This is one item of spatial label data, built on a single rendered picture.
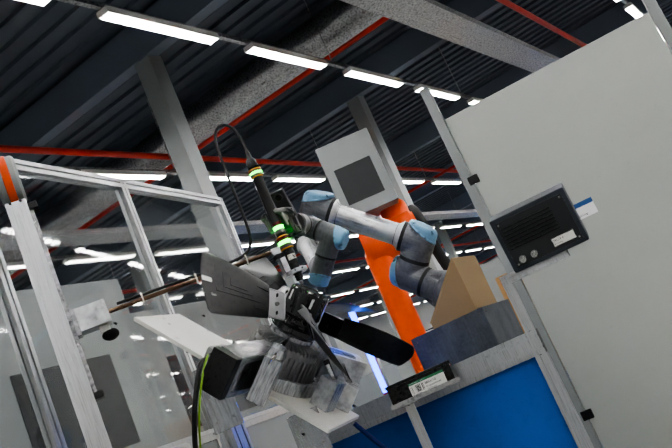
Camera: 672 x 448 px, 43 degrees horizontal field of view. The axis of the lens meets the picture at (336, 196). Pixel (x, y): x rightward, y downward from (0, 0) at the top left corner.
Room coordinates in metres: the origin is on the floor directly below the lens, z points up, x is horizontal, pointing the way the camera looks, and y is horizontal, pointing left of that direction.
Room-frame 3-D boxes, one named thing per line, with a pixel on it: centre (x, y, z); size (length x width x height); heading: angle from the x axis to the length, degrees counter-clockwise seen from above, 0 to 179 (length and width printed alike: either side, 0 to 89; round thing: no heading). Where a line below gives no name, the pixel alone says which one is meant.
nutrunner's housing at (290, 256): (2.66, 0.21, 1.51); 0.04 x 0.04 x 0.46
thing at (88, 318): (2.46, 0.80, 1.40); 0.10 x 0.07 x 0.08; 109
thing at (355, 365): (2.72, 0.22, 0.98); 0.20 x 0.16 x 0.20; 74
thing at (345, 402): (2.63, 0.22, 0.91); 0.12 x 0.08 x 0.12; 74
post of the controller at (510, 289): (2.86, -0.40, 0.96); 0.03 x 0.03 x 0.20; 74
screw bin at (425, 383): (2.80, -0.01, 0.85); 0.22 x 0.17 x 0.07; 90
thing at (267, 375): (2.35, 0.37, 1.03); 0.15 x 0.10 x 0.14; 74
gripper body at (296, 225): (2.77, 0.18, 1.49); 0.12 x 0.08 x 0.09; 164
